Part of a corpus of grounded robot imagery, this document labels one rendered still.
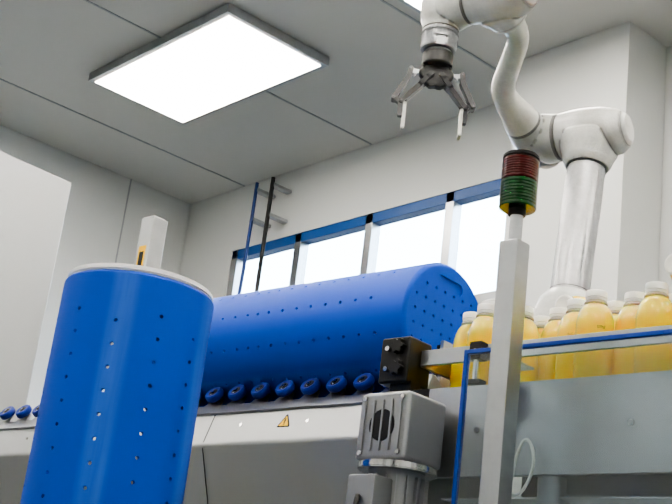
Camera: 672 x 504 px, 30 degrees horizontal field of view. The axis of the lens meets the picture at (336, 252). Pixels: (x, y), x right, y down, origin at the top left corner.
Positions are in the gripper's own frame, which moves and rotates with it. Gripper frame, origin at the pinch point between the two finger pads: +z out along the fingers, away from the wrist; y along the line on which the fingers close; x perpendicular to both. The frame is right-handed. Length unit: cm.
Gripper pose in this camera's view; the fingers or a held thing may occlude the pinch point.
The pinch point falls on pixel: (430, 130)
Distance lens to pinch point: 299.1
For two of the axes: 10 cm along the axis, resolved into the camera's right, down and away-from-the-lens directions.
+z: -1.1, 9.4, -3.1
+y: 9.9, 1.2, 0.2
